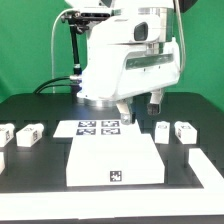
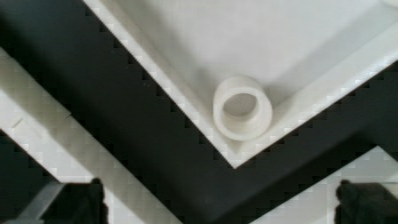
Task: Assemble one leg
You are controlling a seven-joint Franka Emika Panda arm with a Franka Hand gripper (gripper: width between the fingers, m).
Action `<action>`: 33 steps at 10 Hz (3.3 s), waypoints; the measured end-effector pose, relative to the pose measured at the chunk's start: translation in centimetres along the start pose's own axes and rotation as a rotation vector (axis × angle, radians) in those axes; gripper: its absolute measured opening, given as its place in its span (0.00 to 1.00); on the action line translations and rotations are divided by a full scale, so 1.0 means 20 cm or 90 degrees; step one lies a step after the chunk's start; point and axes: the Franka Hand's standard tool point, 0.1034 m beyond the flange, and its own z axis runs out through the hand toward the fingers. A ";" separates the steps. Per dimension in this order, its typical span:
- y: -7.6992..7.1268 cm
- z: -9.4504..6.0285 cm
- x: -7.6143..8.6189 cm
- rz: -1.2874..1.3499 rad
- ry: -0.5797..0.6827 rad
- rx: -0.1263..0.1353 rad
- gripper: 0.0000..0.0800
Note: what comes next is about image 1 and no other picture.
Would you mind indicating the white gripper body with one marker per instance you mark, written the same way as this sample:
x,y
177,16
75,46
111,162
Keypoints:
x,y
128,56

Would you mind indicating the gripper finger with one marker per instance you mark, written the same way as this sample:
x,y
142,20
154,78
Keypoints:
x,y
126,114
154,105

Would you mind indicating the white square tabletop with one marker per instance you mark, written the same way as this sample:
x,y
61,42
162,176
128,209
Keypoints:
x,y
114,160

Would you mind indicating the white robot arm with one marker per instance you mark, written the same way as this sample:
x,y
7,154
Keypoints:
x,y
171,8

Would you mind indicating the white sheet with markers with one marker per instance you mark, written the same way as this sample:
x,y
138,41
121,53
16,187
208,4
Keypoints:
x,y
72,128

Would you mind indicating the white L-shaped fence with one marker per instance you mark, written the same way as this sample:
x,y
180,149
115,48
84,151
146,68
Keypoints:
x,y
206,200

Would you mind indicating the white part left edge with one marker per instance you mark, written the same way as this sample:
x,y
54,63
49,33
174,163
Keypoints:
x,y
2,162

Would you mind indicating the black camera stand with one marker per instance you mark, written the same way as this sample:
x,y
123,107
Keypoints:
x,y
75,43

